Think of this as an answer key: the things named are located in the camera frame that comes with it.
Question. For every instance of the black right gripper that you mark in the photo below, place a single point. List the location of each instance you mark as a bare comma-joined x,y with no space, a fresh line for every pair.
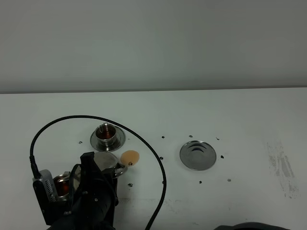
91,191

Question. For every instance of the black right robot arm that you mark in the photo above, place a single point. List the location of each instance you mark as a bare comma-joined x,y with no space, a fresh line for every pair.
83,223

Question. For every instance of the near stainless steel teacup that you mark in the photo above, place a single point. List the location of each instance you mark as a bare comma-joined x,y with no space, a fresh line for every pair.
62,186

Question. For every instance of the stainless steel teacup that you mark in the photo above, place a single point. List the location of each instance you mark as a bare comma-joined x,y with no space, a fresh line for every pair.
106,134
62,186

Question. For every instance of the spilled tea puddle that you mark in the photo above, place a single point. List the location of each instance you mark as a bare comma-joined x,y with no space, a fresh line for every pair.
130,158

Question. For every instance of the far stainless steel saucer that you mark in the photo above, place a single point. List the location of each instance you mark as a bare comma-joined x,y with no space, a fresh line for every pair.
121,137

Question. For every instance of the far stainless steel teacup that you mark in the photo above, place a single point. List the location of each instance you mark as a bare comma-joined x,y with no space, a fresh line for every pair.
106,134

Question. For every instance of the stainless steel teapot saucer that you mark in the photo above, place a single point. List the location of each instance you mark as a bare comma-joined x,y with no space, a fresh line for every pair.
197,155

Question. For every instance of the silver depth camera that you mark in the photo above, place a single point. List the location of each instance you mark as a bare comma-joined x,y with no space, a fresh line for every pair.
49,185

